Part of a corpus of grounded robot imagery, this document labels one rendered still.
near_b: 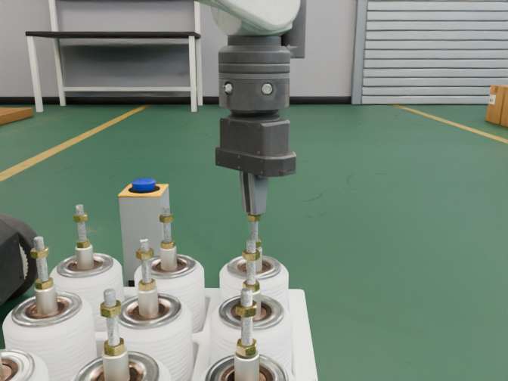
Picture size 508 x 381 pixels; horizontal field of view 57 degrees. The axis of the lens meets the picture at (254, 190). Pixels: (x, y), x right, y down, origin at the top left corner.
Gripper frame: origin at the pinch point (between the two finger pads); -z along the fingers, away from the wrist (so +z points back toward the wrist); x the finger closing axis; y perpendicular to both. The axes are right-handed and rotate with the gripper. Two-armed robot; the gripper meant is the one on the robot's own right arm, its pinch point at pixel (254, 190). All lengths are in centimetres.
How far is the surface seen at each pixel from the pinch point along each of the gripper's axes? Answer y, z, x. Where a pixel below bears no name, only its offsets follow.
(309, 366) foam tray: 4.0, -18.3, -13.0
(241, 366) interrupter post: 18.5, -8.8, -16.3
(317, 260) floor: -53, -36, 28
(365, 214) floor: -97, -36, 39
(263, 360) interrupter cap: 14.5, -10.9, -15.2
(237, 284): 4.4, -11.7, -1.3
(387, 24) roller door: -446, 50, 229
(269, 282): 1.3, -11.4, -4.1
